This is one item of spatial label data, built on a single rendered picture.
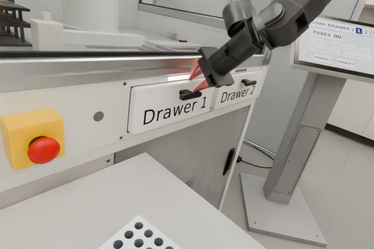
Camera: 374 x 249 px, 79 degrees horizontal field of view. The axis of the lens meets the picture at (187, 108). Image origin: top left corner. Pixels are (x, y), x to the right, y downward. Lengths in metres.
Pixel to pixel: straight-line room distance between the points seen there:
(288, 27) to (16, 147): 0.47
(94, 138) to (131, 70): 0.16
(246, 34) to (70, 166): 0.43
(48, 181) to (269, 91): 1.90
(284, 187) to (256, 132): 0.77
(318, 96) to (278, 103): 0.78
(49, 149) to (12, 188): 0.14
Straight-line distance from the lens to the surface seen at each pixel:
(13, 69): 0.40
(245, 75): 0.83
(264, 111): 2.21
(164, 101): 0.54
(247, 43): 0.48
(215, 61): 0.51
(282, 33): 0.47
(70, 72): 0.43
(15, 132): 0.38
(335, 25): 1.42
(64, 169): 0.52
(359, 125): 3.44
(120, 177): 0.50
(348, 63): 1.33
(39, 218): 0.45
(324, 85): 1.40
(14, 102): 0.41
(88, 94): 0.45
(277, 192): 1.69
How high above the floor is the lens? 1.09
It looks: 23 degrees down
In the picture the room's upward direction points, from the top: 11 degrees clockwise
